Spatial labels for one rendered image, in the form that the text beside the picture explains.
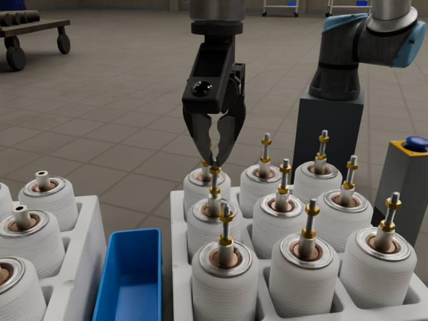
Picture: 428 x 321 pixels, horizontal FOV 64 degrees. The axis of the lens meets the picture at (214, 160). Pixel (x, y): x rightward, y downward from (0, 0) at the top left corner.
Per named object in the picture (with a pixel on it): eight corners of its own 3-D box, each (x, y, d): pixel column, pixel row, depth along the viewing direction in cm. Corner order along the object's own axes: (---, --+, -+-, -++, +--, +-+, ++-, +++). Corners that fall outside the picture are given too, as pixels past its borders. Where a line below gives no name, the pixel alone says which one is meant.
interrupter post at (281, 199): (290, 206, 61) (292, 190, 60) (285, 213, 59) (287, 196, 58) (277, 202, 62) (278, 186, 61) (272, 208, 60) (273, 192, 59)
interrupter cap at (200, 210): (188, 223, 56) (188, 220, 56) (197, 199, 63) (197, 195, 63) (234, 227, 55) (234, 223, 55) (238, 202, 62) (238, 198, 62)
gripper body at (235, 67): (246, 100, 56) (249, 20, 51) (238, 116, 49) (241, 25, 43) (200, 97, 58) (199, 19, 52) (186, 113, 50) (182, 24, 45)
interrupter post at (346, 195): (354, 202, 62) (358, 187, 60) (347, 207, 60) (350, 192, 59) (342, 197, 63) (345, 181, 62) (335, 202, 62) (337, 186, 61)
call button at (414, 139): (399, 145, 69) (402, 135, 69) (418, 144, 70) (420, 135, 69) (412, 153, 66) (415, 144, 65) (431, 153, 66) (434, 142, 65)
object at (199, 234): (185, 305, 63) (181, 225, 55) (194, 268, 72) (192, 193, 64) (237, 311, 62) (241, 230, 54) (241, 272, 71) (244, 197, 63)
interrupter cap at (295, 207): (308, 202, 62) (309, 199, 62) (295, 225, 56) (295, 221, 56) (269, 192, 65) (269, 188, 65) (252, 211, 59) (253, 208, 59)
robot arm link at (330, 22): (330, 56, 111) (336, 10, 105) (371, 62, 103) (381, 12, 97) (310, 61, 104) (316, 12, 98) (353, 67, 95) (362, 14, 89)
